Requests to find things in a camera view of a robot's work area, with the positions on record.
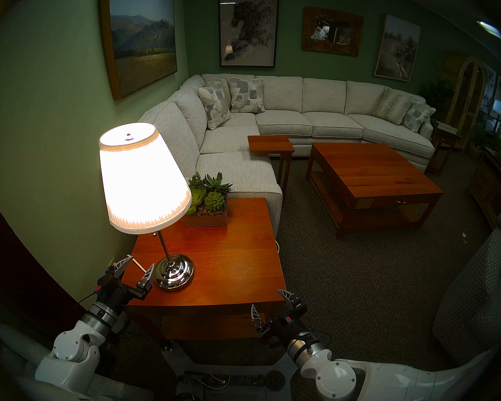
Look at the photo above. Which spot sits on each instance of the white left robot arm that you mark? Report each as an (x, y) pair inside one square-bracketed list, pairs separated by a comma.
[(73, 346)]

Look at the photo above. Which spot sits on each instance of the black framed horse artwork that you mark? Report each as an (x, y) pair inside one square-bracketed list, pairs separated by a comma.
[(248, 28)]

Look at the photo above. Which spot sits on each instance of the cream sectional sofa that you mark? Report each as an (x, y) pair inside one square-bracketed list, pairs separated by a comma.
[(317, 95)]

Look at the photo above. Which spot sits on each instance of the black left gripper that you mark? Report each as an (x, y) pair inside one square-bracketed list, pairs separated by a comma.
[(115, 293)]

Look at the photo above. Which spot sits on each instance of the arched wooden display cabinet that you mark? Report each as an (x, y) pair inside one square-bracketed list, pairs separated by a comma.
[(463, 99)]

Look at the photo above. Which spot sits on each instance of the grey patchwork throw pillow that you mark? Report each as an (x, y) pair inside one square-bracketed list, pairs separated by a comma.
[(247, 95), (213, 105), (418, 117)]

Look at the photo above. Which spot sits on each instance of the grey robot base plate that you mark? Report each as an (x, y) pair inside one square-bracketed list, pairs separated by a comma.
[(183, 360)]

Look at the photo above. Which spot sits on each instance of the dotted grey armchair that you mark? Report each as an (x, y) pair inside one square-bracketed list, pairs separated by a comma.
[(480, 287)]

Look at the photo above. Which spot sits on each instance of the succulent plants in planter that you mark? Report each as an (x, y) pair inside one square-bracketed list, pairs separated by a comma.
[(211, 199)]

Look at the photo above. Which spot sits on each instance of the striped beige throw pillow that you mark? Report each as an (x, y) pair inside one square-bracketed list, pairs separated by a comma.
[(391, 107), (225, 87)]

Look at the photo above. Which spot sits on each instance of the white shade chrome table lamp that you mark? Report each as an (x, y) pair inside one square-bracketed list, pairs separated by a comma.
[(142, 183)]

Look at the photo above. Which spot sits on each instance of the framed tree landscape painting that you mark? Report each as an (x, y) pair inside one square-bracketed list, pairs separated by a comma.
[(397, 47)]

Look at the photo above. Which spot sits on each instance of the dark wooden end table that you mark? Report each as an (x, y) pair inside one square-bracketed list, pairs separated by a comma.
[(442, 139)]

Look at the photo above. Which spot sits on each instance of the wooden console cabinet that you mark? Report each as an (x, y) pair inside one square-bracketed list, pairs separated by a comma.
[(490, 187)]

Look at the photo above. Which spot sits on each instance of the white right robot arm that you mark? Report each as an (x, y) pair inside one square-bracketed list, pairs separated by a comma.
[(338, 375)]

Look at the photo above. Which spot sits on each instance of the large wooden coffee table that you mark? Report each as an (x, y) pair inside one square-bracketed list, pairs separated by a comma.
[(371, 170)]

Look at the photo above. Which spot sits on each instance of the small wooden side table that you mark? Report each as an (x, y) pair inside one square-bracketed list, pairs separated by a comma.
[(270, 144)]

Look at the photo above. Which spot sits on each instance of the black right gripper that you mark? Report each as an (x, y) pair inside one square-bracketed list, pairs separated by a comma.
[(282, 331)]

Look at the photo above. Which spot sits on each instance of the rustic wood framed mirror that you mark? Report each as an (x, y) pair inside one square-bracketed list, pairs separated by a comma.
[(309, 32)]

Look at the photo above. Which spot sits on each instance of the ceiling light fixture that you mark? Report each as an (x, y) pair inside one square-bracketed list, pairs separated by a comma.
[(490, 29)]

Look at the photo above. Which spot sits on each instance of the background white shade lamp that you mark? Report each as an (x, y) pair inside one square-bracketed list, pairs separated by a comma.
[(500, 108)]

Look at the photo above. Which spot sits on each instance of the framed mountain landscape painting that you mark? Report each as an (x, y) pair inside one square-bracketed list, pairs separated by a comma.
[(144, 41)]

